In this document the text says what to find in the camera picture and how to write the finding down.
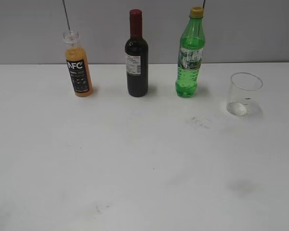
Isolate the transparent plastic cup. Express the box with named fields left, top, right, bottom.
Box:
left=226, top=72, right=263, bottom=117

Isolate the dark red wine bottle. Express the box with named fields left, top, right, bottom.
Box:
left=125, top=9, right=148, bottom=97

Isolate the green soda bottle yellow cap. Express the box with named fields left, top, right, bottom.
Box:
left=175, top=7, right=206, bottom=98

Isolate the NFC orange juice bottle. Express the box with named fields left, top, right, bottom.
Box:
left=63, top=30, right=93, bottom=97

